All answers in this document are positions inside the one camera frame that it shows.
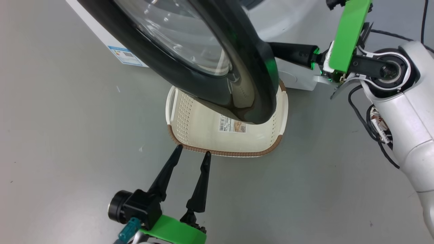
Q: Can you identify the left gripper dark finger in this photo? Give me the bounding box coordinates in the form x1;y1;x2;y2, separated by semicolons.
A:
186;151;212;213
148;145;184;201

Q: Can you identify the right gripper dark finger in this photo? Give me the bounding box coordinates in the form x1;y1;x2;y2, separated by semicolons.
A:
268;42;320;70

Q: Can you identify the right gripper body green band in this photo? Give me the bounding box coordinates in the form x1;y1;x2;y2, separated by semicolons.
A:
321;0;373;84

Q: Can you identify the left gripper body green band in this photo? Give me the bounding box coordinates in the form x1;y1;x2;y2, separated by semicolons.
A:
139;211;207;244

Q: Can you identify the cream laundry basket brown rim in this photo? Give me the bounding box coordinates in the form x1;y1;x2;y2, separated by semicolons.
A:
165;80;289;157

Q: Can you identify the basket product label sticker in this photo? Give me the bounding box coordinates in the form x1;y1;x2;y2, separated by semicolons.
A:
219;116;247;134

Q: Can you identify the blue energy label sticker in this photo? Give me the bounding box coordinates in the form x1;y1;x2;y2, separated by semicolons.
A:
108;45;143;67

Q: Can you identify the thin black right camera cable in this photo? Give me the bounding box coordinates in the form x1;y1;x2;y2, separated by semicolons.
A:
370;0;434;53

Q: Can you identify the teal left camera connector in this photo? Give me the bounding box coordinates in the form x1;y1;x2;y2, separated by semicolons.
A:
118;217;141;242

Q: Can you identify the black right arm cable loop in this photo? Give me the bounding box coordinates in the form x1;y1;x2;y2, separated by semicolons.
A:
348;85;401;169

